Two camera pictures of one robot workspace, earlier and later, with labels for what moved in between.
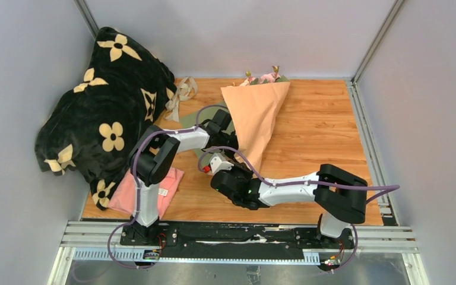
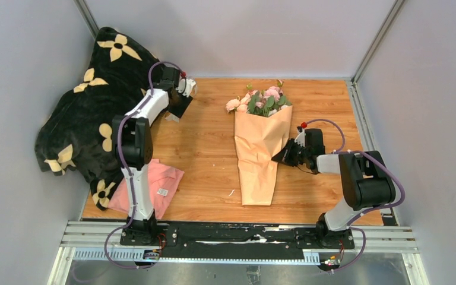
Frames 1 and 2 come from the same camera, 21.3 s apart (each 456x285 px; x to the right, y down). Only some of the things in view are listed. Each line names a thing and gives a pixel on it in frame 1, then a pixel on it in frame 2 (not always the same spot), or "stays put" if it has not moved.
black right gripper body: [239, 172] -> [295, 154]
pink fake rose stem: [273, 77] -> [272, 99]
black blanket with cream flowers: [95, 129] stays put
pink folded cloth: [124, 198] stays put
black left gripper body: [231, 141] -> [179, 107]
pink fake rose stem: [250, 80] -> [252, 103]
